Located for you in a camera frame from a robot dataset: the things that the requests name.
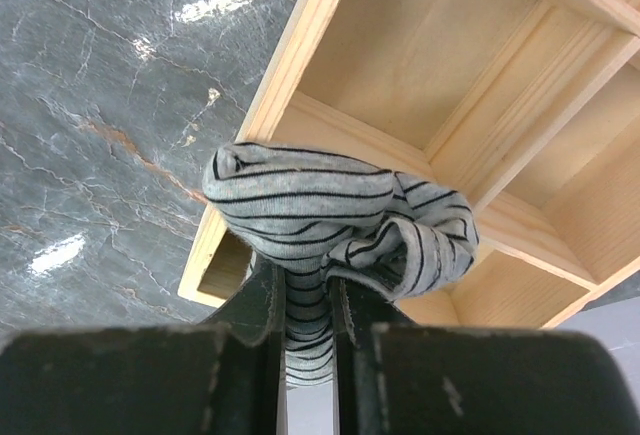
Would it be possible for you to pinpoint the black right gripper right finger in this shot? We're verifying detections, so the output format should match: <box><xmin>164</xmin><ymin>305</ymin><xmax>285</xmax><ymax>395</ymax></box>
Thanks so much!
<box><xmin>329</xmin><ymin>280</ymin><xmax>639</xmax><ymax>434</ymax></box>

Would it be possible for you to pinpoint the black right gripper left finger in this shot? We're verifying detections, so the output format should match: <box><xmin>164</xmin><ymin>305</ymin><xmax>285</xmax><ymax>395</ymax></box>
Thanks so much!
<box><xmin>1</xmin><ymin>258</ymin><xmax>285</xmax><ymax>434</ymax></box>

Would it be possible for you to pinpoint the grey striped underwear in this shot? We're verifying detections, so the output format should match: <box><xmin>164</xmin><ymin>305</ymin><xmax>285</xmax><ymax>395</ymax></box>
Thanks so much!
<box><xmin>202</xmin><ymin>142</ymin><xmax>479</xmax><ymax>388</ymax></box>

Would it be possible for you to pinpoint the wooden compartment tray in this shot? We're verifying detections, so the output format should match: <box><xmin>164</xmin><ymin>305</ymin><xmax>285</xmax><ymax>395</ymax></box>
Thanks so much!
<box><xmin>178</xmin><ymin>0</ymin><xmax>640</xmax><ymax>331</ymax></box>

